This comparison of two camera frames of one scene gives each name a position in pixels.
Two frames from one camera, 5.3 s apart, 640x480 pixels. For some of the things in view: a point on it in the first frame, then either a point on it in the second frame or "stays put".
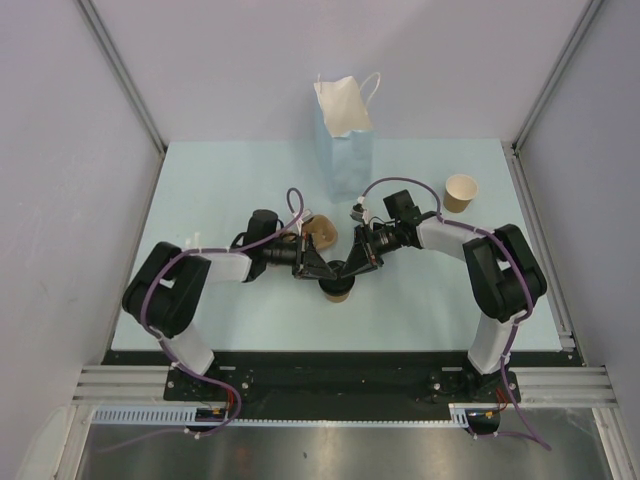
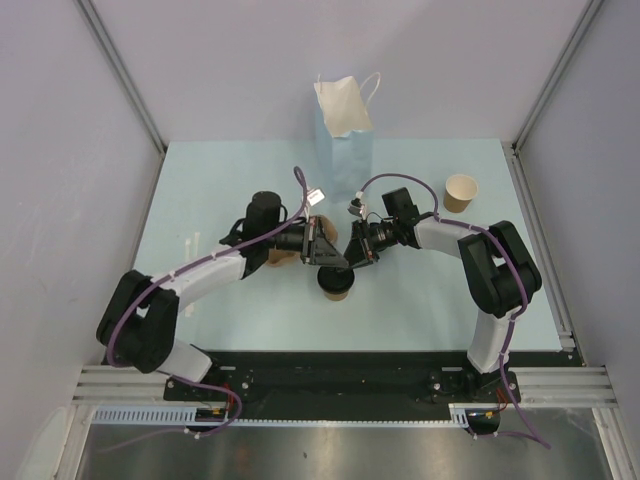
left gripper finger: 314,266 to 325,254
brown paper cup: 460,190 stays put
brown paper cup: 338,299 stays put
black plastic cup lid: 340,285 stays put
